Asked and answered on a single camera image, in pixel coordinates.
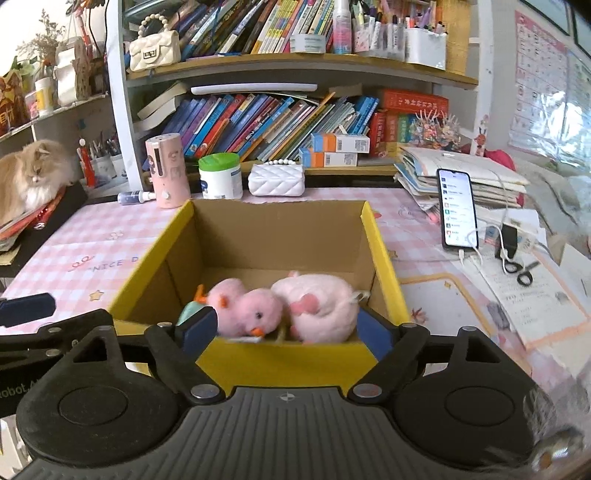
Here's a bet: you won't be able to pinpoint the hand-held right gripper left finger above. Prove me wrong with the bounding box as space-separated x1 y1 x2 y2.
68 305 223 407

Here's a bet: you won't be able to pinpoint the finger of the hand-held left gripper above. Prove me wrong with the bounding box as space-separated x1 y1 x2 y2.
0 292 115 367

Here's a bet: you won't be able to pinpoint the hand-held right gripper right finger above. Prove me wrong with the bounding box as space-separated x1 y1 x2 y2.
348 307 505 406

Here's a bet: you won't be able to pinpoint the green blue toy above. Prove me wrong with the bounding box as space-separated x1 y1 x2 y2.
178 300 206 326

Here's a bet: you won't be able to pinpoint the small pink plush duck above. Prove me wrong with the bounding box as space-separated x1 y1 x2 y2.
196 277 287 339

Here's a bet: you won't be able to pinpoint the large pink plush toy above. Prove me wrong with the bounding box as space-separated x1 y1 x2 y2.
270 271 361 345

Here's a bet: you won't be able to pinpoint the yellow cardboard box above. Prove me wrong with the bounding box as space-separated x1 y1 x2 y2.
107 199 411 393

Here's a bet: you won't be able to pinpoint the person's right forearm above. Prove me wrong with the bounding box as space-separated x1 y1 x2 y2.
526 378 588 468

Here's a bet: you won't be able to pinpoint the orange fluffy cat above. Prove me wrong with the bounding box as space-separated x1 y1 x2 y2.
0 140 81 227

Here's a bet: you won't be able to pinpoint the small spray bottle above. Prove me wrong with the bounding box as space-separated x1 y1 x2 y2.
117 190 158 206

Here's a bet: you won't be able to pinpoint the white jar green lid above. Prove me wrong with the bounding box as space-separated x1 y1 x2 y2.
198 153 244 200

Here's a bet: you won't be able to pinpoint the smartphone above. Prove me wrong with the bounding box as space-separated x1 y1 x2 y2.
436 168 479 254

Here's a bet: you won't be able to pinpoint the pink humidifier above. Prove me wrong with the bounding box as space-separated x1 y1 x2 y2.
145 133 189 209

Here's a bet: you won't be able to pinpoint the white pen holder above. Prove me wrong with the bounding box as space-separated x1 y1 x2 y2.
83 134 125 186

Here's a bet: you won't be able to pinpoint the black scissors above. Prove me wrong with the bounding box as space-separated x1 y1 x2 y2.
503 258 540 287

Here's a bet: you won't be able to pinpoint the black charger plug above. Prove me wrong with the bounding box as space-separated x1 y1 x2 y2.
495 224 520 259

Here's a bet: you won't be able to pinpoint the white quilted handbag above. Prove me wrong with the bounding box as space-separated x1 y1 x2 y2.
248 159 306 197

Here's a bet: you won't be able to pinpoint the printed paper sheet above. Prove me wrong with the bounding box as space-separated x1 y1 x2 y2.
471 249 590 350

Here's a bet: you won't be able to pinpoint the orange blue white carton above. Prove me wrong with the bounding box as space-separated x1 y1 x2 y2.
311 133 371 154
299 148 358 169

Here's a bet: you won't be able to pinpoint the stack of paper booklets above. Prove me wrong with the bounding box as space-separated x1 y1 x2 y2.
394 147 530 209

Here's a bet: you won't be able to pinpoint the red gold box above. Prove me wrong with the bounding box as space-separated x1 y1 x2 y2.
0 69 31 136

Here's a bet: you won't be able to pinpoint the row of colourful books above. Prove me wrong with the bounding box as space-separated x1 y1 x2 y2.
161 92 382 162

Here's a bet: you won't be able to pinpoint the white cup yellow label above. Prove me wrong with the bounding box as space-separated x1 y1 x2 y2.
34 76 56 116

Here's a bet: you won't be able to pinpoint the colourful spiky ornament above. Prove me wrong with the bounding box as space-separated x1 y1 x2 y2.
412 108 462 151

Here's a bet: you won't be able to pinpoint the red boxed book set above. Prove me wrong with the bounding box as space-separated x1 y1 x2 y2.
369 90 450 158

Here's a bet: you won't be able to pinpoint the white marker holder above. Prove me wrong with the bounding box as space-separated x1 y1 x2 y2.
404 14 448 71

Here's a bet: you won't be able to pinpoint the clear pen holder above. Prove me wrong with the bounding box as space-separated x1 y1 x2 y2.
353 0 407 61

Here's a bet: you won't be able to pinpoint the row of shelf books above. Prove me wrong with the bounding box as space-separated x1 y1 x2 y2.
178 0 338 59

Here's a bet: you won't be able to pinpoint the pink blue spray bottle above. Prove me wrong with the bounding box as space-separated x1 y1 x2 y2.
331 0 354 55

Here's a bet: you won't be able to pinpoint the white charging cable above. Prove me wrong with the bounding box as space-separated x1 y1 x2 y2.
457 222 509 269

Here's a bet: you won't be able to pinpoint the cream handbag pearl handle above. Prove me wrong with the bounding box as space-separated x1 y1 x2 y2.
128 14 181 73

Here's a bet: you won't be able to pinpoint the alphabet wall poster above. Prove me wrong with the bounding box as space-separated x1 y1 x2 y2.
508 9 591 168

